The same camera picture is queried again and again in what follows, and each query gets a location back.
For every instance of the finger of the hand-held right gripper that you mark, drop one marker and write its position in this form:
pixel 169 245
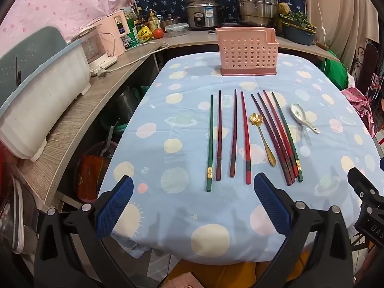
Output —
pixel 363 184

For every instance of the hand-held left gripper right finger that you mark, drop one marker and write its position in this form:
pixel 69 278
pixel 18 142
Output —
pixel 273 204

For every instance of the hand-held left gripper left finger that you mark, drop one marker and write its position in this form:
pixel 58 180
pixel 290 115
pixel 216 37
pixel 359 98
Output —
pixel 117 204

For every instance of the dark maroon chopstick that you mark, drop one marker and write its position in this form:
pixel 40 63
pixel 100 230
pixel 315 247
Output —
pixel 276 138
pixel 271 139

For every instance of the green chopstick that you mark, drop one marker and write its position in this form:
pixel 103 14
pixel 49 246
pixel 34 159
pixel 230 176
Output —
pixel 287 138
pixel 209 144

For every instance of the red chopstick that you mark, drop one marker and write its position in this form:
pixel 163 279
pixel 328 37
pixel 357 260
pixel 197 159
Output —
pixel 281 133
pixel 245 138

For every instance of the dark brown chopstick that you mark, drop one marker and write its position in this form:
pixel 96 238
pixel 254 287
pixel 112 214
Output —
pixel 233 132

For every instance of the gold flower spoon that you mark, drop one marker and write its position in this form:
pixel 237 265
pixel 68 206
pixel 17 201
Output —
pixel 256 117

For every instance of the white ceramic soup spoon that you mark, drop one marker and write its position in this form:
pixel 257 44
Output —
pixel 297 112

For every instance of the pink perforated utensil basket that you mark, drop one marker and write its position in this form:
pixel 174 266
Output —
pixel 246 51

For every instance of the orange package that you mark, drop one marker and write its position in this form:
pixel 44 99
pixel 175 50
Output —
pixel 93 177

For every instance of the pink printed cloth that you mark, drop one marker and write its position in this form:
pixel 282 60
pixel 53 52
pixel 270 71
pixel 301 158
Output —
pixel 361 108

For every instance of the steel pot under counter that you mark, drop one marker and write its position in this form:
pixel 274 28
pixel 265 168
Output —
pixel 126 100

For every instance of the wooden counter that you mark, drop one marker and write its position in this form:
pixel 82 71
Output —
pixel 90 102

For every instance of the blue planet print tablecloth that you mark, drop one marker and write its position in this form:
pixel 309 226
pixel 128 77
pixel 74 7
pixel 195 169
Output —
pixel 180 111

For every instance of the green plastic bag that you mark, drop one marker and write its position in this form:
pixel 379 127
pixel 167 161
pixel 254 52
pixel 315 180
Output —
pixel 333 72

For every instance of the dark wooden chair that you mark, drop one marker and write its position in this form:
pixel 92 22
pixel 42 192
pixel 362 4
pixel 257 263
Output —
pixel 367 63

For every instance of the white tub with blue rim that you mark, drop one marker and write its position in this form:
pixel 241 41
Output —
pixel 45 105

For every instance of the blue plastic basin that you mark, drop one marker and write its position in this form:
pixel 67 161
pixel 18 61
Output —
pixel 297 36

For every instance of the green labelled can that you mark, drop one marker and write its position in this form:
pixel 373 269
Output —
pixel 131 34

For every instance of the pink kitchen appliance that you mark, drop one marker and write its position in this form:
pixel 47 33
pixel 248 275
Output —
pixel 112 33

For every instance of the grey-green plastic lid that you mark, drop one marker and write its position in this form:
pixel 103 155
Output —
pixel 27 57

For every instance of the yellow snack packet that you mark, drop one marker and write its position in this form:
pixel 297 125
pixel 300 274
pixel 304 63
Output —
pixel 145 33

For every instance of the beige curtain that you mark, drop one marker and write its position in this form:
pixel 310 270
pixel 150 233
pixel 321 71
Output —
pixel 339 12

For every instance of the red tomato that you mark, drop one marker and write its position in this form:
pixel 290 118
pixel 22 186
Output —
pixel 158 33

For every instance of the green leafy vegetables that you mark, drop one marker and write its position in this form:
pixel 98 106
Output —
pixel 300 19

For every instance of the clear lidded food container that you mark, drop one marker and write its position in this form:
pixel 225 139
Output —
pixel 177 29

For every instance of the yellow liquid bottle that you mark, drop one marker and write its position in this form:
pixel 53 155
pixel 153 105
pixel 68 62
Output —
pixel 153 21

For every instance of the dark sauce bottle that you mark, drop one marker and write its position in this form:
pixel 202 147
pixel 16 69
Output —
pixel 139 15

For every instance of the small steel lidded pot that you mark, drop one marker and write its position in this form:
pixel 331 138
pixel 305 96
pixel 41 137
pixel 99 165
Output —
pixel 171 21

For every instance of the stacked steel steamer pot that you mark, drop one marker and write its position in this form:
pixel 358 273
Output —
pixel 258 3

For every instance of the steel rice cooker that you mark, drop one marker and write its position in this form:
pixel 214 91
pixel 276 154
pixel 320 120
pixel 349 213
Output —
pixel 204 13

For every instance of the pink dotted curtain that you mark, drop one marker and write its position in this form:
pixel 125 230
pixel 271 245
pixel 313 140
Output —
pixel 69 3

